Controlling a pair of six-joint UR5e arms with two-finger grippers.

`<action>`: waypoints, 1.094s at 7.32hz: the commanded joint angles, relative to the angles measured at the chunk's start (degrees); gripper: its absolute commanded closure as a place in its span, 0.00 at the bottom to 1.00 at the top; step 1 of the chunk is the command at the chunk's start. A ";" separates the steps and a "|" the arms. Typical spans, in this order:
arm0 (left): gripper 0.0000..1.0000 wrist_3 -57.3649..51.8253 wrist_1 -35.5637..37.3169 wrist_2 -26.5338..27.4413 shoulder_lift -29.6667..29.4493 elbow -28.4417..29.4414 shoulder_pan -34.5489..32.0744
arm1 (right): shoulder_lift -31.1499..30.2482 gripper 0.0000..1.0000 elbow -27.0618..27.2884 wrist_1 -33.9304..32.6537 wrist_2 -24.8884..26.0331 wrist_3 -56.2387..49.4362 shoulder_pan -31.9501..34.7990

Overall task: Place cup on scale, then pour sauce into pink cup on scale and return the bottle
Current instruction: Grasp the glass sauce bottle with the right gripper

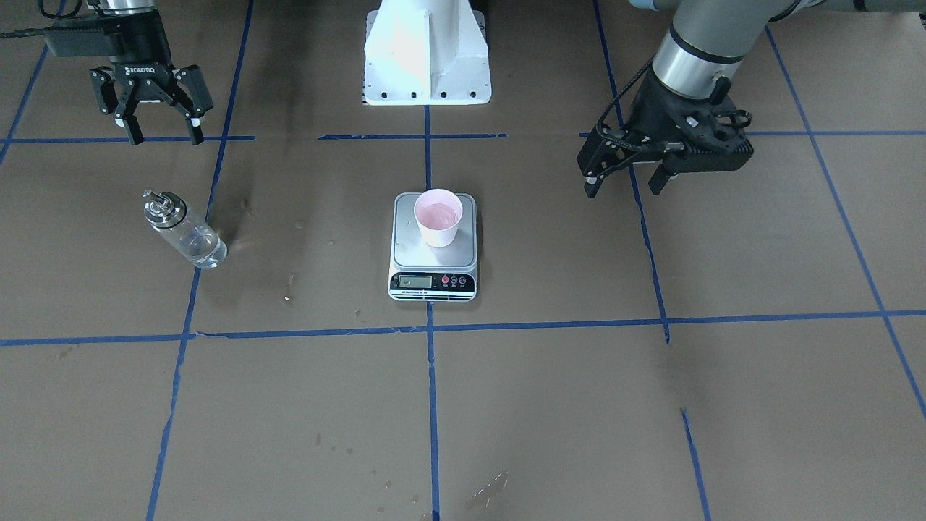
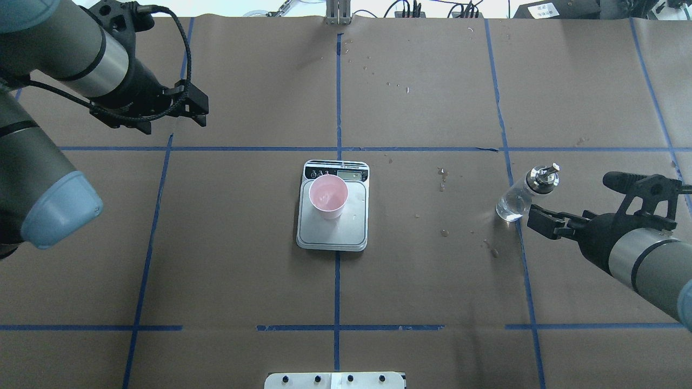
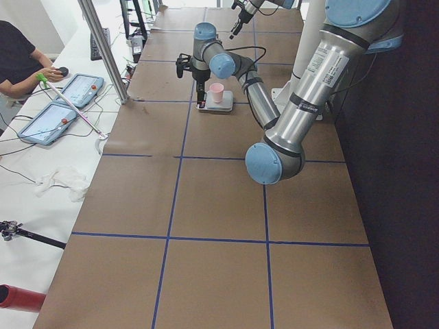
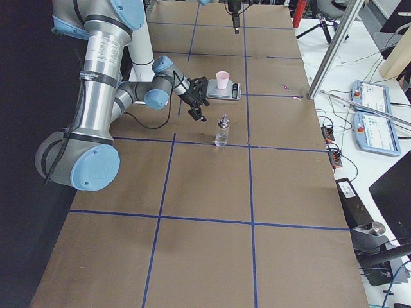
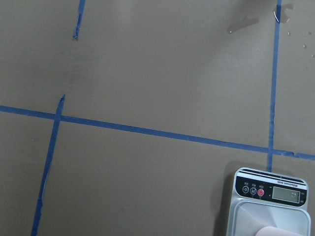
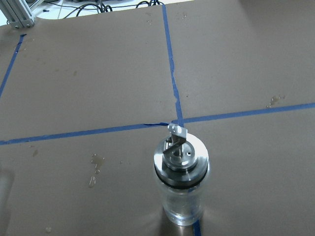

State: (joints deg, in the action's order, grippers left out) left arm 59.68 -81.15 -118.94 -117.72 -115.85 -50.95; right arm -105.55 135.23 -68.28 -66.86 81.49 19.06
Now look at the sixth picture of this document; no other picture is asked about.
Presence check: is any clear glass sauce bottle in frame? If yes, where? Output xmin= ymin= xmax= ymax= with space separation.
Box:
xmin=153 ymin=123 xmax=211 ymax=226

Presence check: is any aluminium frame post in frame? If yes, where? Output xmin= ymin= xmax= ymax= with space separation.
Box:
xmin=0 ymin=0 xmax=35 ymax=29

